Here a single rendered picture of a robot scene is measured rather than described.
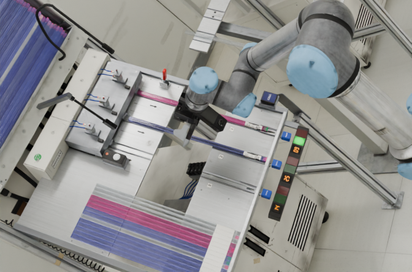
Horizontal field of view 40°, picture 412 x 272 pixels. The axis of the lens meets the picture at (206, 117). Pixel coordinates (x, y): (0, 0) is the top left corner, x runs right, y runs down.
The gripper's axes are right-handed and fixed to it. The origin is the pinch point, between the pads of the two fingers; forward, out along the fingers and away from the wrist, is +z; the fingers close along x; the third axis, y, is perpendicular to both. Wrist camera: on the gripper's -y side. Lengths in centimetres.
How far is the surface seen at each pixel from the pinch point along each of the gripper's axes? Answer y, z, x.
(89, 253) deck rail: 15, 11, 48
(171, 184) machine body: 0, 65, 0
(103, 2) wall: 93, 158, -129
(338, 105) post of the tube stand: -50, 29, -47
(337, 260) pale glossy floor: -76, 58, 4
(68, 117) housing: 40.9, 11.1, 9.7
